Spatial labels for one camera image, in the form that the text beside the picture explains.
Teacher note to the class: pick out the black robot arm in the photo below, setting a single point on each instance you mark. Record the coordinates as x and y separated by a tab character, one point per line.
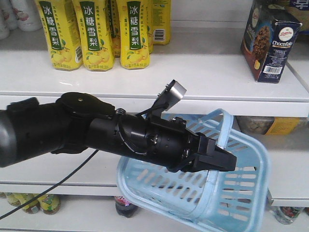
78	121

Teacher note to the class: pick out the yellow pear drink bottle left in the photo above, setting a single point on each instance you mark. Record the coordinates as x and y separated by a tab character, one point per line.
61	33

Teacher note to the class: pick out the yellow pear drink bottle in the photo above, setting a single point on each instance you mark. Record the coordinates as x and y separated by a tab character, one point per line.
95	35
134	54
61	33
161	12

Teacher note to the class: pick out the white store shelving unit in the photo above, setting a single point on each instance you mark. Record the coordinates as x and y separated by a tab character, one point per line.
203	55

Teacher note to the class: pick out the yellow pear drink bottle rear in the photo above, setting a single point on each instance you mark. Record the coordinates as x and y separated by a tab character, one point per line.
161	12

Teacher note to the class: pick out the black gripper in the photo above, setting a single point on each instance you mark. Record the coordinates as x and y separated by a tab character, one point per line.
172	145

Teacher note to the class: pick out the blue bag of crackers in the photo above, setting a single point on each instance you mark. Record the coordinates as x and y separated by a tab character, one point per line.
300	10

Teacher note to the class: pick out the navy Danisa cookie box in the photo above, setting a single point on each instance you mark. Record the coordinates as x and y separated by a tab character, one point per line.
268	38

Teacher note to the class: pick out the light blue plastic basket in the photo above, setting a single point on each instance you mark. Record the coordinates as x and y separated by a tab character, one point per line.
209	201

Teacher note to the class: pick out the yellow pear drink bottle middle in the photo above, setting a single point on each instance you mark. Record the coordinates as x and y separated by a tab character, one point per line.
95	35

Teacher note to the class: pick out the dark cola bottle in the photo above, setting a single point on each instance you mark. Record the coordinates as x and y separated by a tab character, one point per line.
124	207

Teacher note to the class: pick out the yellow pear drink bottle right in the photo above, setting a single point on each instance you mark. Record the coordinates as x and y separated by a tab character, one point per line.
134	54

